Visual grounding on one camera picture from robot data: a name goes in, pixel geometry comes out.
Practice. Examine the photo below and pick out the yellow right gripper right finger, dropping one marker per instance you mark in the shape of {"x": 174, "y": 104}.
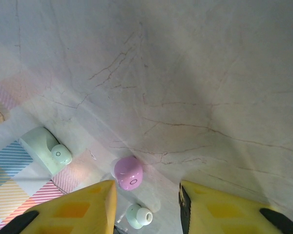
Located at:
{"x": 222, "y": 214}

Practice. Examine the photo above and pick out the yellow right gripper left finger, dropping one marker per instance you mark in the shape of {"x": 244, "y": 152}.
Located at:
{"x": 83, "y": 209}

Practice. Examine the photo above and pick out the pink earbud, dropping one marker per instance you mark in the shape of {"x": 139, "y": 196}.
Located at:
{"x": 128, "y": 173}

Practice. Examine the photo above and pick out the mint green earbud charging case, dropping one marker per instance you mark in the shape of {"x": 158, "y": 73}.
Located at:
{"x": 39, "y": 146}

